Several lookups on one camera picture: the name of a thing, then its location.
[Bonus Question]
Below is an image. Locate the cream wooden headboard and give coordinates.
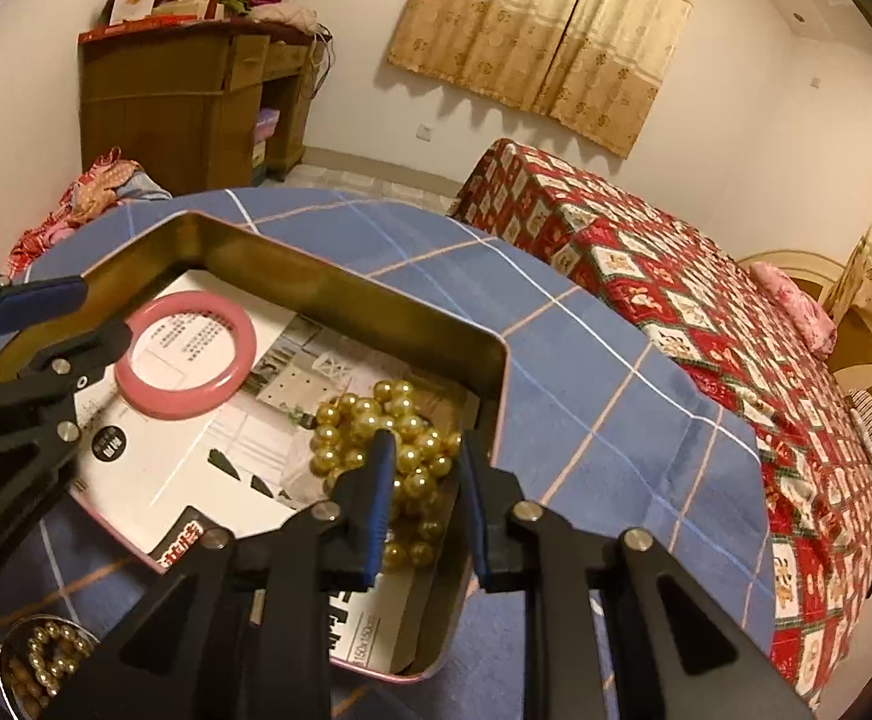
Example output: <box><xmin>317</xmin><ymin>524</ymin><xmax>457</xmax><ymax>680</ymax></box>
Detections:
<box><xmin>736</xmin><ymin>251</ymin><xmax>872</xmax><ymax>526</ymax></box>

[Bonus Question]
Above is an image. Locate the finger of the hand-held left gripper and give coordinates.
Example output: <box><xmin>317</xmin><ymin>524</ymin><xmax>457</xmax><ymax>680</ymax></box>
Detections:
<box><xmin>0</xmin><ymin>321</ymin><xmax>131</xmax><ymax>571</ymax></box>
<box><xmin>0</xmin><ymin>255</ymin><xmax>90</xmax><ymax>338</ymax></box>

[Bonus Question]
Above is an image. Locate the pink bangle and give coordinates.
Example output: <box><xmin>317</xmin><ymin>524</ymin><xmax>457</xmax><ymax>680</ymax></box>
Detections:
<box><xmin>115</xmin><ymin>294</ymin><xmax>258</xmax><ymax>421</ymax></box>

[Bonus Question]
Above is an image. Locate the pink tin box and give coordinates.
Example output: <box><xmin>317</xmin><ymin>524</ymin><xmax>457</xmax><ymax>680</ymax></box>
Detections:
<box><xmin>0</xmin><ymin>211</ymin><xmax>512</xmax><ymax>687</ymax></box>

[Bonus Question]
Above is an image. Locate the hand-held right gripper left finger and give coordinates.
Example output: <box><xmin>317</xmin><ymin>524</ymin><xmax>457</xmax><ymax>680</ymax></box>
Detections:
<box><xmin>41</xmin><ymin>429</ymin><xmax>399</xmax><ymax>720</ymax></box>

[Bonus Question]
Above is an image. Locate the red and gold bead jewellery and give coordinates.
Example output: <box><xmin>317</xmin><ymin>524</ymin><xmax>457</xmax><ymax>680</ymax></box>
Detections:
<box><xmin>308</xmin><ymin>381</ymin><xmax>463</xmax><ymax>569</ymax></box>

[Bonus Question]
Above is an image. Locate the pale pink cloth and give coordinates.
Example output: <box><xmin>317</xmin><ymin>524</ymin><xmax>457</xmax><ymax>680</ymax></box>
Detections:
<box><xmin>244</xmin><ymin>0</ymin><xmax>320</xmax><ymax>35</ymax></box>

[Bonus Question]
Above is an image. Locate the pile of colourful clothes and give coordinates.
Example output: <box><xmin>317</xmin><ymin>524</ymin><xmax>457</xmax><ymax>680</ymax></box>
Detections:
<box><xmin>8</xmin><ymin>148</ymin><xmax>174</xmax><ymax>278</ymax></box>

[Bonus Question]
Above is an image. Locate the pink pillow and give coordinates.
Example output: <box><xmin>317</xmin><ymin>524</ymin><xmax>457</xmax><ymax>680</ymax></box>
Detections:
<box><xmin>751</xmin><ymin>261</ymin><xmax>838</xmax><ymax>357</ymax></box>

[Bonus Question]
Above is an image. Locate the metallic small bead necklace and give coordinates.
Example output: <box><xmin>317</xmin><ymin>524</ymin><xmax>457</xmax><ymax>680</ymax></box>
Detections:
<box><xmin>0</xmin><ymin>615</ymin><xmax>99</xmax><ymax>713</ymax></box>

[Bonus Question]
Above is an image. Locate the wide beige patterned curtain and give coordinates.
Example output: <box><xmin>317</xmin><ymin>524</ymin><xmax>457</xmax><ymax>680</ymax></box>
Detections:
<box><xmin>386</xmin><ymin>0</ymin><xmax>711</xmax><ymax>158</ymax></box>

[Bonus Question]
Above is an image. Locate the printed paper leaflet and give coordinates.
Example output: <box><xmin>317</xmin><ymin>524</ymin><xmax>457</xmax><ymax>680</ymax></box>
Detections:
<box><xmin>68</xmin><ymin>270</ymin><xmax>482</xmax><ymax>676</ymax></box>

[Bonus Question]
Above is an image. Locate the purple and white box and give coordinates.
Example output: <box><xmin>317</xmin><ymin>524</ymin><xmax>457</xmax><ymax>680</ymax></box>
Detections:
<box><xmin>251</xmin><ymin>109</ymin><xmax>283</xmax><ymax>170</ymax></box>

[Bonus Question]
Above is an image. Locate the blue plaid tablecloth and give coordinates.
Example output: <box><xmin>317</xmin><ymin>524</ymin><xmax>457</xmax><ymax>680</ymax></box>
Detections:
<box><xmin>0</xmin><ymin>187</ymin><xmax>774</xmax><ymax>720</ymax></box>

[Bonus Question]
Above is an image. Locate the flat red box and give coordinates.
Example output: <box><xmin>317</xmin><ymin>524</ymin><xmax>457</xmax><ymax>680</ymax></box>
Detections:
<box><xmin>79</xmin><ymin>13</ymin><xmax>227</xmax><ymax>42</ymax></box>

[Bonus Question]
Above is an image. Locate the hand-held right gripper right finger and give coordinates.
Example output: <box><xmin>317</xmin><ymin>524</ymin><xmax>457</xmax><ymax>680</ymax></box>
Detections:
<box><xmin>457</xmin><ymin>435</ymin><xmax>816</xmax><ymax>720</ymax></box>

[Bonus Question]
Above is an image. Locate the bed with red quilt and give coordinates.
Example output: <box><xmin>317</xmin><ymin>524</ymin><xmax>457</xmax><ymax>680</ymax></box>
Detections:
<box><xmin>447</xmin><ymin>139</ymin><xmax>872</xmax><ymax>706</ymax></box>

